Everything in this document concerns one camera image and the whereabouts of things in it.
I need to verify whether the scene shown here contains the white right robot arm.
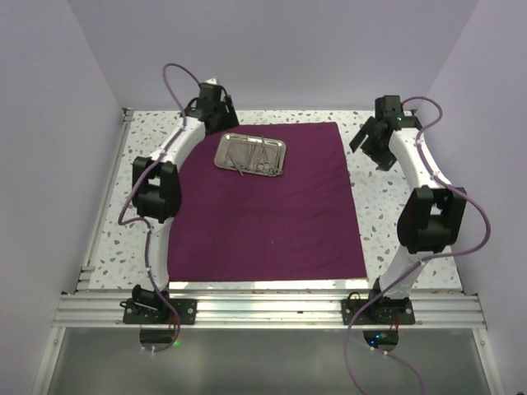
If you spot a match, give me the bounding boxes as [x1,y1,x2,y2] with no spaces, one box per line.
[349,95,466,323]

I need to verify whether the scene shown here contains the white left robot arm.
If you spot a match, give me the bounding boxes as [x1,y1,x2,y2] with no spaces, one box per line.
[132,78,239,290]

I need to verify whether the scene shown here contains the aluminium frame rail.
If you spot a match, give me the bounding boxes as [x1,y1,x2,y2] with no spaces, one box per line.
[52,290,487,329]

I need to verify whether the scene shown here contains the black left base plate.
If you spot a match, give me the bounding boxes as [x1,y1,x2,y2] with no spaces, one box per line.
[119,286,198,325]

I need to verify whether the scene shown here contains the steel surgical scissors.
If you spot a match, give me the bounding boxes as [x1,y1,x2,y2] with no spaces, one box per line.
[255,137,276,176]

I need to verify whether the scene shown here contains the purple cloth wrap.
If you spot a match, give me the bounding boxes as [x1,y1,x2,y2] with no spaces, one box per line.
[167,123,366,282]

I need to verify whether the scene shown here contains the steel instrument tray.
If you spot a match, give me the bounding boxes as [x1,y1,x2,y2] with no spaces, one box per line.
[214,132,287,177]

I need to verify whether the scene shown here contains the steel tweezers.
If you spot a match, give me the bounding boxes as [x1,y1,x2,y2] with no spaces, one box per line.
[226,148,244,176]

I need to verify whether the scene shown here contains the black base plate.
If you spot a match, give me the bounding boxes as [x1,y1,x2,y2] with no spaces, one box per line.
[119,286,198,325]
[340,291,416,325]

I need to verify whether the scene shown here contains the steel forceps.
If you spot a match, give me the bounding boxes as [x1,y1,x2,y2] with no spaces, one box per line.
[269,144,285,176]

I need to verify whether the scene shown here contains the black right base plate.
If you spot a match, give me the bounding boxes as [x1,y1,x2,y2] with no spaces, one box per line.
[340,291,416,325]

